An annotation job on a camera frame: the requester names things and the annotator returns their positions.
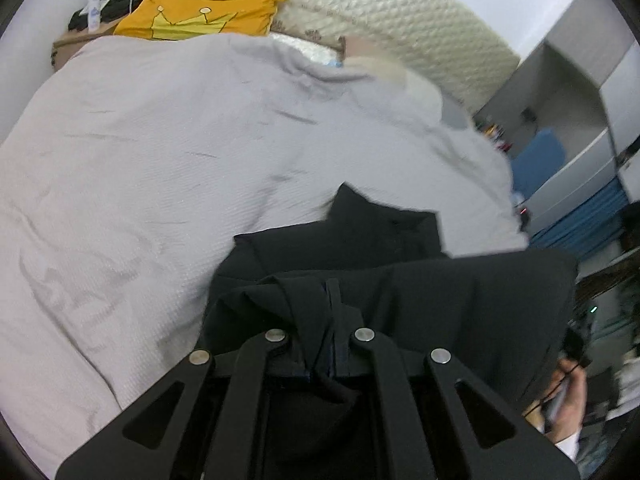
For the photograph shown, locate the black puffer jacket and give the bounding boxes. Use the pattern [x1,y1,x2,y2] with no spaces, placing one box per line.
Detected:
[198,185,577,479]

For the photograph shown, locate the person's right hand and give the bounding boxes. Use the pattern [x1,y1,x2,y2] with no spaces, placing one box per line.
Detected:
[524,358,587,455]

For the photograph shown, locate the blue curtain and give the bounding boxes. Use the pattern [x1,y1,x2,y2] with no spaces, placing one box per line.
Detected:
[529,177,629,261]

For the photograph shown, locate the grey bed duvet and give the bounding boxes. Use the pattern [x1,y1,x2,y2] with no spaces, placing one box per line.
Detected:
[1,35,527,477]

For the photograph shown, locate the blue chair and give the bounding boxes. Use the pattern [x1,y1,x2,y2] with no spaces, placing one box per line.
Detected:
[511,128,566,200]

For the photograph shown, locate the bottles on nightstand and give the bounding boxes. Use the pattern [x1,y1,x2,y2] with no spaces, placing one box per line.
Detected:
[475,119,512,154]

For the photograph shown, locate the white wardrobe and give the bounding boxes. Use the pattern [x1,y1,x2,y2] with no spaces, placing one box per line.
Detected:
[476,0,639,234]

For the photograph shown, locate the grey white pillow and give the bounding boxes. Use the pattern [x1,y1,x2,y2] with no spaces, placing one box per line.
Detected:
[342,36,472,130]

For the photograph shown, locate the yellow crown pillow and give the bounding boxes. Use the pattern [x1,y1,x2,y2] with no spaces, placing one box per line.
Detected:
[114,0,288,41]

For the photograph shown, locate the white plastic bottle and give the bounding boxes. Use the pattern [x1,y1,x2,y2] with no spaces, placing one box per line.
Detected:
[87,0,101,34]

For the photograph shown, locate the black bag with star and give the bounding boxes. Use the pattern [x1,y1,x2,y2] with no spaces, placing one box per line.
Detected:
[67,0,142,32]

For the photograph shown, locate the cream quilted headboard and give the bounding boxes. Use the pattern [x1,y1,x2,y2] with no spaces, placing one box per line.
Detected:
[274,0,520,112]

